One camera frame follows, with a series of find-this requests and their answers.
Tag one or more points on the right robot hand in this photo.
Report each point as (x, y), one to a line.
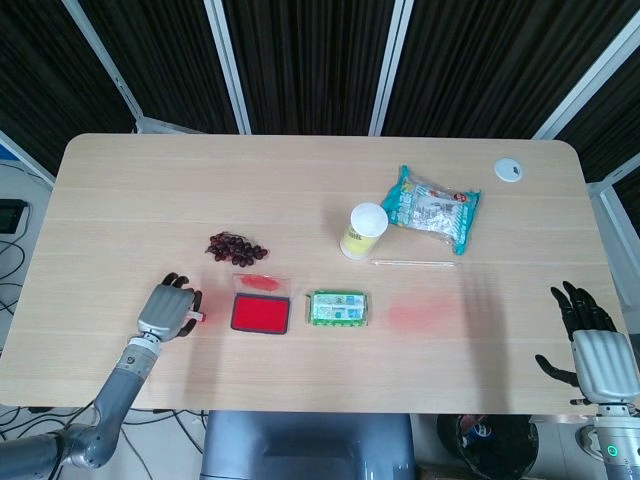
(602, 362)

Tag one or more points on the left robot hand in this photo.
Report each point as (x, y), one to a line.
(165, 310)

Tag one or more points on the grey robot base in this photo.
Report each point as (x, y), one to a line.
(307, 445)

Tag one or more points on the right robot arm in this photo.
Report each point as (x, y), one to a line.
(612, 442)

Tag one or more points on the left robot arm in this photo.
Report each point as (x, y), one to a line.
(117, 387)

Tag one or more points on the dark red grape bunch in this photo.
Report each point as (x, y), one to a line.
(236, 248)

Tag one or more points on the red ink pad black case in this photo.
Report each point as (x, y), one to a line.
(260, 312)

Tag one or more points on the black trash bin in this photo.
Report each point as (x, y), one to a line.
(487, 442)

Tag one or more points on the green tissue pack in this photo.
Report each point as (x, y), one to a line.
(338, 309)

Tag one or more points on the black device with screen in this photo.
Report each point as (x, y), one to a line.
(11, 215)

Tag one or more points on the yellow white paper cup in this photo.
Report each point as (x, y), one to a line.
(364, 229)

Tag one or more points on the teal snack bag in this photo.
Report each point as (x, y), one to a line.
(432, 207)

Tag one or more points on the black folding screen panel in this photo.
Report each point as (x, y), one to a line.
(310, 60)
(480, 60)
(160, 55)
(615, 120)
(45, 70)

